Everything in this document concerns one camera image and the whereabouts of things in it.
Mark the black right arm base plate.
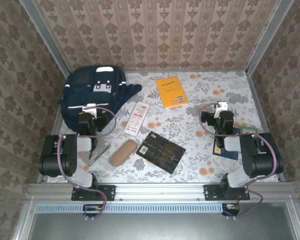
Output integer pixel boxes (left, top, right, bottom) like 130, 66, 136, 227
203, 184, 251, 202

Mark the navy blue book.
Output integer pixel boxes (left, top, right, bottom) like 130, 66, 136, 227
212, 127, 241, 161

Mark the yellow book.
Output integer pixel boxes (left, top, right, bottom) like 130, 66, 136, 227
155, 76, 189, 111

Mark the aluminium table edge rail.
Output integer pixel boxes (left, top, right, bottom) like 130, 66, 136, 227
71, 68, 248, 75
247, 73, 286, 182
36, 73, 75, 183

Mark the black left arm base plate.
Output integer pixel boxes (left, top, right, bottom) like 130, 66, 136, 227
71, 184, 116, 202

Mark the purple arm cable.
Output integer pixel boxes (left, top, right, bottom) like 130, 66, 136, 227
56, 106, 117, 222
199, 102, 277, 220

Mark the grey slotted cable duct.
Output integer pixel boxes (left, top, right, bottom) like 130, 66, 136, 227
36, 202, 225, 214

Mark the white red stationery pack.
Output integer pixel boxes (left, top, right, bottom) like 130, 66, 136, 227
123, 101, 151, 137

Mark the aluminium frame post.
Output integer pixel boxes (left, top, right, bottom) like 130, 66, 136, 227
246, 0, 295, 75
18, 0, 72, 78

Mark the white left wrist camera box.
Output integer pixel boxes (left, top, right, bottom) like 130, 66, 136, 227
81, 102, 103, 120

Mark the navy blue backpack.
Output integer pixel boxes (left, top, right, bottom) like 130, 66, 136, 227
57, 65, 143, 133

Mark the tan pencil case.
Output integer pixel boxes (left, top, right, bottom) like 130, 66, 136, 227
109, 139, 137, 168

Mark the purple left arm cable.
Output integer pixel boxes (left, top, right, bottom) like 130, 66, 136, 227
56, 106, 117, 222

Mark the black book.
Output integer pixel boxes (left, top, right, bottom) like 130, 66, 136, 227
135, 131, 187, 175

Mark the grey metal panel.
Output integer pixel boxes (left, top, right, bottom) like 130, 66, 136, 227
27, 212, 298, 240

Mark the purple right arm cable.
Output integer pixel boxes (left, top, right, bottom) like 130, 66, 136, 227
199, 102, 277, 220

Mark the aluminium mounting rail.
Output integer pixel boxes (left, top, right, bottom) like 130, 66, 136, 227
27, 182, 297, 201

